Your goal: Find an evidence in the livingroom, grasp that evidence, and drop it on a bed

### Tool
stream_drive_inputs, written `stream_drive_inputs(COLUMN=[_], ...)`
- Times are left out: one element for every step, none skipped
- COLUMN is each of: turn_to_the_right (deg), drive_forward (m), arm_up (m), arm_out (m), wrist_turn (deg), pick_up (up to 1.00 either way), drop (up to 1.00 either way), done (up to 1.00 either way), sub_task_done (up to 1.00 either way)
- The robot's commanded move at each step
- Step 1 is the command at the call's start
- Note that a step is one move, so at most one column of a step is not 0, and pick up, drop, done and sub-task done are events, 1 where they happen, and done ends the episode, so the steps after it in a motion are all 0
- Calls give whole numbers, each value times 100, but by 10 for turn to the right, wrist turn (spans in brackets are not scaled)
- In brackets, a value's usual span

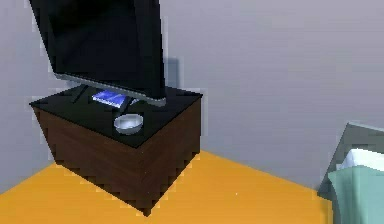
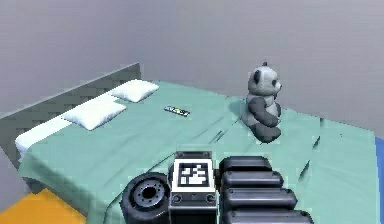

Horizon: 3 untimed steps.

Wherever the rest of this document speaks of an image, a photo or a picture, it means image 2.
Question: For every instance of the grey panda plush toy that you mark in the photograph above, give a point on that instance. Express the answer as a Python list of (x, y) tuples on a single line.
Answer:
[(263, 106)]

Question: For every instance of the green bed with grey headboard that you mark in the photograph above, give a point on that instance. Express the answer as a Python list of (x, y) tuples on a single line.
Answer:
[(133, 146)]

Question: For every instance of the white pillow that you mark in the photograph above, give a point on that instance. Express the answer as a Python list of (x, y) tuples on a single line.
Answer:
[(135, 89), (94, 112)]

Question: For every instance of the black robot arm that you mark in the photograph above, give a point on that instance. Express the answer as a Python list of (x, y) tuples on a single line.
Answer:
[(256, 196)]

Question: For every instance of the grey remote control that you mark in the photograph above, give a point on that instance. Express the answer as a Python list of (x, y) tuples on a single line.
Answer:
[(177, 111)]

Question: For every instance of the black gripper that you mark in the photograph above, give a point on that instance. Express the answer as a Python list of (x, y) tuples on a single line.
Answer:
[(146, 196)]

